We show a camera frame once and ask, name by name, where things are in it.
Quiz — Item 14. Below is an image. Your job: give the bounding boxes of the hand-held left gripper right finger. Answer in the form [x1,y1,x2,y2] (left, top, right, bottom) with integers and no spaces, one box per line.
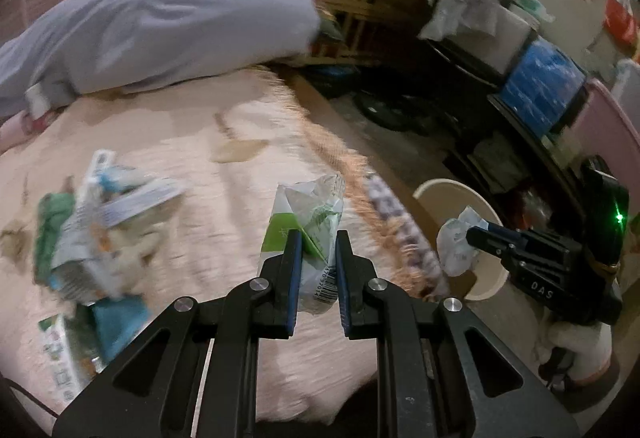
[335,230,581,438]

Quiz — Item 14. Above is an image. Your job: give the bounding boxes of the blue box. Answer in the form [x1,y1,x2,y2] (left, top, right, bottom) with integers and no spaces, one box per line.
[500,38,588,139]

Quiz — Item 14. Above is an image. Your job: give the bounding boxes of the white plastic bin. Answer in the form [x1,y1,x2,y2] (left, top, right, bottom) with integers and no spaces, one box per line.
[412,178,508,301]

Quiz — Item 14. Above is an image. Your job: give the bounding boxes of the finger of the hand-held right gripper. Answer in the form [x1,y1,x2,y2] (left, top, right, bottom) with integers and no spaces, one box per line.
[466,228,516,269]
[477,219,521,239]

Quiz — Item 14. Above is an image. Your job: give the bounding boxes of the grey quilt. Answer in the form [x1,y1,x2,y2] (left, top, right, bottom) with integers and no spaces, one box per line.
[0,0,321,119]

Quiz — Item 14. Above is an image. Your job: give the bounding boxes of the black table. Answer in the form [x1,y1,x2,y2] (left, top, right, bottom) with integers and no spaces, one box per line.
[425,33,601,239]

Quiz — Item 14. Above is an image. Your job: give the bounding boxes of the green and white flat packet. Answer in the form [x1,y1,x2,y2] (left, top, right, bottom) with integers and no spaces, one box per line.
[37,313,101,404]

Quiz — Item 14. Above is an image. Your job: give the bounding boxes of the pink cloth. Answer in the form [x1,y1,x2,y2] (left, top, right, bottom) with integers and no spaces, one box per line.
[0,110,56,154]

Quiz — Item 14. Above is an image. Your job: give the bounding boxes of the black cable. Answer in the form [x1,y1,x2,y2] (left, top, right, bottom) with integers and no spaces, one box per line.
[0,375,61,419]

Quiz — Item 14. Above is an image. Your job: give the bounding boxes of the white paper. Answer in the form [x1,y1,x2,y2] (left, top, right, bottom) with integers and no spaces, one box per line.
[436,205,493,276]

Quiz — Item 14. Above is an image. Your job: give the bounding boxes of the light blue plastic packet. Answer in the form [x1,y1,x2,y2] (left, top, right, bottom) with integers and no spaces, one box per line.
[90,295,153,364]

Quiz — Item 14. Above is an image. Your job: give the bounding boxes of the beige bed blanket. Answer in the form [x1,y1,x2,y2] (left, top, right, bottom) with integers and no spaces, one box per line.
[0,68,451,424]

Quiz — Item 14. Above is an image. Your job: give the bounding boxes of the green and white plastic wrapper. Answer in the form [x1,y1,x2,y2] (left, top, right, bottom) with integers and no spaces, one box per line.
[256,173,347,316]

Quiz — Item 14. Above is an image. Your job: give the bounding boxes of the black fan base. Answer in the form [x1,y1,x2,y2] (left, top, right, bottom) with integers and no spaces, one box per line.
[352,90,441,134]

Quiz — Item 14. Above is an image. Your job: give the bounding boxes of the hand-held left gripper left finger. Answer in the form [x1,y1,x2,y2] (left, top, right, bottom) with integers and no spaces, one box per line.
[52,229,303,438]

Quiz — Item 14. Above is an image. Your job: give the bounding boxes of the grey cardboard box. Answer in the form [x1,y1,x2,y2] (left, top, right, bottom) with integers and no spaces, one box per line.
[492,8,533,74]

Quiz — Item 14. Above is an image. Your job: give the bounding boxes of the pink chair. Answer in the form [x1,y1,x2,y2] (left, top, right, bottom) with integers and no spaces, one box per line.
[575,78,640,179]

